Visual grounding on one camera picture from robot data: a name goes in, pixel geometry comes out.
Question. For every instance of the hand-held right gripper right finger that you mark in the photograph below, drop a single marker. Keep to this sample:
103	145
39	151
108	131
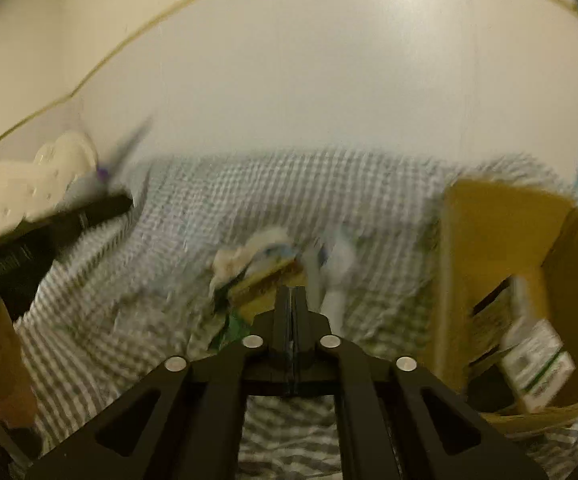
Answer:
300	320

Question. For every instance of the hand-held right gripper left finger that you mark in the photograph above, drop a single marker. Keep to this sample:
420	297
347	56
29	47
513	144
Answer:
285	320

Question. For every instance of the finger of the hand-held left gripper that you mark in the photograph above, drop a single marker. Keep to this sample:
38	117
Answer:
126	147

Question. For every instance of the small yellow carton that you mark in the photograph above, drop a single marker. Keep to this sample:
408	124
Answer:
269	280

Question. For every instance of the green packet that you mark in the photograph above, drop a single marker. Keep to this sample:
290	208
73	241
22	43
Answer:
231	330

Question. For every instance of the white plastic bottle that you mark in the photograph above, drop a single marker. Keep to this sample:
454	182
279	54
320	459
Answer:
336	270

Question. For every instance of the yellow black carton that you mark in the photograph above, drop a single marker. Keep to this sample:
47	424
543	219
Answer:
494	317

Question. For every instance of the brown cardboard box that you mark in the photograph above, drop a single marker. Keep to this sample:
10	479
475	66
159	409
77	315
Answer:
489	230

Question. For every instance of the white green carton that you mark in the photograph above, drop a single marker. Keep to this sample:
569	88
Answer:
536	365

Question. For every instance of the grey white checked blanket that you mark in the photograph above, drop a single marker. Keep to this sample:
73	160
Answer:
159	270

